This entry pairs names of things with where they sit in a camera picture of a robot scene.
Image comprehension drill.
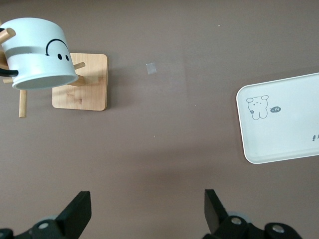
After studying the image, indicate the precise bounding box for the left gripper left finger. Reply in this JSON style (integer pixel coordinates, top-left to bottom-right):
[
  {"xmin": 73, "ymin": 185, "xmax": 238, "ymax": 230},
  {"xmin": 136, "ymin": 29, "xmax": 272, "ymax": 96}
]
[{"xmin": 0, "ymin": 191, "xmax": 92, "ymax": 239}]

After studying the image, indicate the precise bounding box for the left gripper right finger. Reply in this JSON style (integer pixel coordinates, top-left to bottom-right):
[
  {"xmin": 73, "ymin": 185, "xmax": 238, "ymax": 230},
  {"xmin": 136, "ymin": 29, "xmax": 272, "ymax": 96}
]
[{"xmin": 203, "ymin": 189, "xmax": 302, "ymax": 239}]

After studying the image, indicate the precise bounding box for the white smiley cup black handle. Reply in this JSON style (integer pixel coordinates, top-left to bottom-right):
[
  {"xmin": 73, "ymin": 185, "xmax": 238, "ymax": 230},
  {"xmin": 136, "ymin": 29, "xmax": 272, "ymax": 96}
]
[{"xmin": 0, "ymin": 16, "xmax": 78, "ymax": 91}]

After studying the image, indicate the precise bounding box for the cream tray with rabbit print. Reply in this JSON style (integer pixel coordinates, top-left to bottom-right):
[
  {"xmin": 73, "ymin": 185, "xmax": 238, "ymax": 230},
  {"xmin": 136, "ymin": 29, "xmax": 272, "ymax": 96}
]
[{"xmin": 236, "ymin": 72, "xmax": 319, "ymax": 165}]

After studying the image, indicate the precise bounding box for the wooden mug rack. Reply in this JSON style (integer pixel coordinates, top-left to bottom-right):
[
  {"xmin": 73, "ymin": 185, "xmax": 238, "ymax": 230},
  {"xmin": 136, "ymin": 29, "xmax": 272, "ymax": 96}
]
[{"xmin": 0, "ymin": 19, "xmax": 109, "ymax": 119}]

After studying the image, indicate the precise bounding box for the small clear tape piece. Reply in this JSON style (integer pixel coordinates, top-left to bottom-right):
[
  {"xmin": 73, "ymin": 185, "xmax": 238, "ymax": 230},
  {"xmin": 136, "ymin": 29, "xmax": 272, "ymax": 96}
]
[{"xmin": 146, "ymin": 62, "xmax": 158, "ymax": 76}]

